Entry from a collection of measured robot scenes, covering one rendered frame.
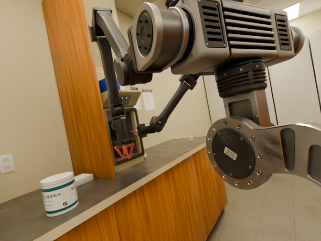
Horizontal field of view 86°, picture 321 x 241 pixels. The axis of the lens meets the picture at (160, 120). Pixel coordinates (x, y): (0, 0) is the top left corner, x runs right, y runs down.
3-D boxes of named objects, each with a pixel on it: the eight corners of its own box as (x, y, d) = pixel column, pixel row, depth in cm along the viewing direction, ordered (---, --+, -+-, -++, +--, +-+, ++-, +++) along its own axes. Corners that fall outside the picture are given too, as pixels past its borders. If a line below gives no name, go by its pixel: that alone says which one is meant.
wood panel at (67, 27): (74, 175, 139) (41, 2, 138) (77, 174, 141) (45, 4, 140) (112, 179, 110) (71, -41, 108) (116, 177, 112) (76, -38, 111)
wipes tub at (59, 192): (41, 213, 77) (35, 180, 77) (70, 200, 88) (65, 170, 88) (53, 220, 70) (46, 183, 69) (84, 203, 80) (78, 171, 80)
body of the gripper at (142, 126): (143, 123, 132) (150, 122, 127) (145, 136, 132) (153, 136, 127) (136, 124, 127) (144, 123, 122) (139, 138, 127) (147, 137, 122)
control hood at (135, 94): (101, 108, 121) (98, 93, 121) (133, 105, 147) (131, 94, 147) (111, 104, 114) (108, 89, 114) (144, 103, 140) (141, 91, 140)
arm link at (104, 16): (86, -1, 70) (111, 1, 75) (88, 32, 81) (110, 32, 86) (125, 72, 51) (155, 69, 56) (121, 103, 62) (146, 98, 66)
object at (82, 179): (61, 188, 111) (59, 181, 111) (84, 178, 124) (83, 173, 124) (70, 190, 104) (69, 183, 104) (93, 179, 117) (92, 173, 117)
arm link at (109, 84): (89, 22, 75) (113, 23, 79) (87, 26, 79) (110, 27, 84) (108, 119, 86) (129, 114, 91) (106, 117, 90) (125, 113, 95)
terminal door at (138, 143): (113, 166, 122) (102, 110, 121) (144, 155, 145) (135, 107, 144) (114, 167, 121) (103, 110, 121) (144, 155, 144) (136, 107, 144)
